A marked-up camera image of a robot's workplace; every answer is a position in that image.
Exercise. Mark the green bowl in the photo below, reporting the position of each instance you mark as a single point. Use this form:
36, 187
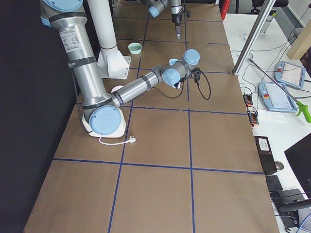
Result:
135, 48

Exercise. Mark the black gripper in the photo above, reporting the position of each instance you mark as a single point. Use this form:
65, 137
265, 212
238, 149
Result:
177, 19
178, 85

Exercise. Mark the near teach pendant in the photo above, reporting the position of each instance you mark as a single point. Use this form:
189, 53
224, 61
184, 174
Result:
275, 99

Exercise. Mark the teach pendant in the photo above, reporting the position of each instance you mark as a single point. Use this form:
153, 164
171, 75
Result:
275, 99
290, 74

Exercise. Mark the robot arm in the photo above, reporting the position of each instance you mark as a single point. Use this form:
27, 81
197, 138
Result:
69, 18
178, 11

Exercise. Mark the far teach pendant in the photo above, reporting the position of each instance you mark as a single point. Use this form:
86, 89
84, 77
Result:
290, 74

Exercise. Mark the aluminium camera post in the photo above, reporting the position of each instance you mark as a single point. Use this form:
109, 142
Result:
259, 22

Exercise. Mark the green handled air gun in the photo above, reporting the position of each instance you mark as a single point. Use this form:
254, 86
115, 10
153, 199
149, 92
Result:
302, 107

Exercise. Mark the black monitor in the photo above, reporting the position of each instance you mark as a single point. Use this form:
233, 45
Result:
299, 158

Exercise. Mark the cream robot base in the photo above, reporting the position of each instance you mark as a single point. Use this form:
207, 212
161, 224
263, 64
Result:
106, 121

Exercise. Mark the white power plug with cord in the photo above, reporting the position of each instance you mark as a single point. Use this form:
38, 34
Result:
131, 139

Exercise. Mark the pink bowl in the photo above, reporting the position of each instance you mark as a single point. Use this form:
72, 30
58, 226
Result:
116, 88

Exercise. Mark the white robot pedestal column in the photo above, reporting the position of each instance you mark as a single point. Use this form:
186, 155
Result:
111, 63

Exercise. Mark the black box with label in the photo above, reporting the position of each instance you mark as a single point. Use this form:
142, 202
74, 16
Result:
265, 155

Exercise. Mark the orange black connector strip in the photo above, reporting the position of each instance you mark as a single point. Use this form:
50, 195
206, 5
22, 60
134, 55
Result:
251, 110

